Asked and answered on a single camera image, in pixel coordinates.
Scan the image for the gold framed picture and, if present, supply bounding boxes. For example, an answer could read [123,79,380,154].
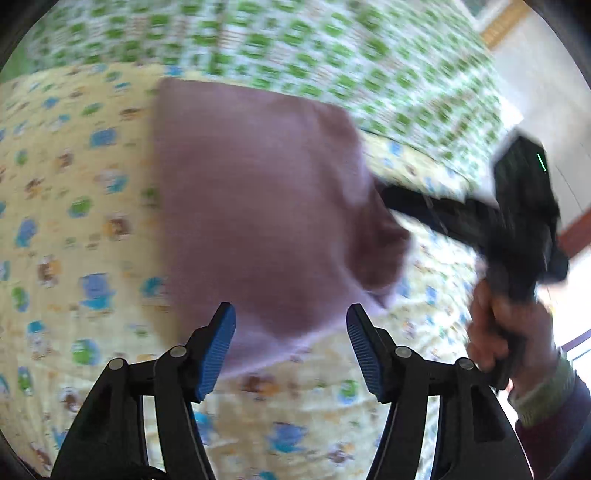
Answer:
[462,0,525,49]

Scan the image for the purple knit sweater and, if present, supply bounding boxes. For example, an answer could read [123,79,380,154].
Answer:
[150,76,411,381]

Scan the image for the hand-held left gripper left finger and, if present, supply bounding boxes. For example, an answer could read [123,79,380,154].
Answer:
[50,302,236,480]

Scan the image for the person's right hand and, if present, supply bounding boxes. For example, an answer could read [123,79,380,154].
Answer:
[465,278,562,394]

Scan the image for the person's right forearm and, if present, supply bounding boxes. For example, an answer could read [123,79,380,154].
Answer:
[508,355,591,480]

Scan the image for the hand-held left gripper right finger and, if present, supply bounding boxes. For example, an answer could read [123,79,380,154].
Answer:
[346,304,534,480]

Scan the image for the yellow animal print blanket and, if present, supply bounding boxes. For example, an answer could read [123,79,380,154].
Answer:
[0,62,509,480]

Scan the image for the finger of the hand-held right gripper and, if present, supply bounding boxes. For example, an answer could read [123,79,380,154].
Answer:
[376,182,502,252]

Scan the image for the green checkered quilt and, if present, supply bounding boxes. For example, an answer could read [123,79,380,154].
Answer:
[23,0,504,178]

